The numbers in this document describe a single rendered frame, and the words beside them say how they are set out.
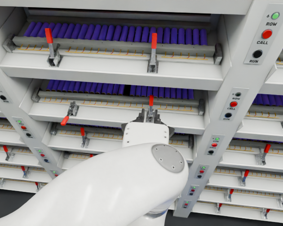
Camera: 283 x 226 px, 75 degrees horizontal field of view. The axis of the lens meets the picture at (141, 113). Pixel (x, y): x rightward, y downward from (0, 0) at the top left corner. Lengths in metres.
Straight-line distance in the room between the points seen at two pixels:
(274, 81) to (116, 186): 0.47
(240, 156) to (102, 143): 0.56
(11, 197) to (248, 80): 1.60
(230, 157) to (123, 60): 0.56
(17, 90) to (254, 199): 1.20
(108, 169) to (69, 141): 0.66
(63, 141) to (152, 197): 0.69
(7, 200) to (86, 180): 1.52
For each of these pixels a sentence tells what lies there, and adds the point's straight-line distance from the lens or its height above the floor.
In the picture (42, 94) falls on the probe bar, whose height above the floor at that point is 0.93.
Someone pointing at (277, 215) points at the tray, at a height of 0.13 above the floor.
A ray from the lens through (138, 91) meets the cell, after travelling 0.66.
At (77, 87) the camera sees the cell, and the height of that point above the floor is 0.93.
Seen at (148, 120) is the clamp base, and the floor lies 0.89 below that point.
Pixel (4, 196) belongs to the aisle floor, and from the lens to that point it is 1.73.
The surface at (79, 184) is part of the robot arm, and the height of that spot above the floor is 1.17.
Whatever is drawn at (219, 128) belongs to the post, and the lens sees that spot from 0.64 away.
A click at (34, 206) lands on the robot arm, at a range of 0.23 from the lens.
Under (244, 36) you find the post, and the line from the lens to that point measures 0.47.
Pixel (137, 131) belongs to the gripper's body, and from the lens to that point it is 0.41.
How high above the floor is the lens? 1.34
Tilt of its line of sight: 45 degrees down
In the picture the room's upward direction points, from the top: straight up
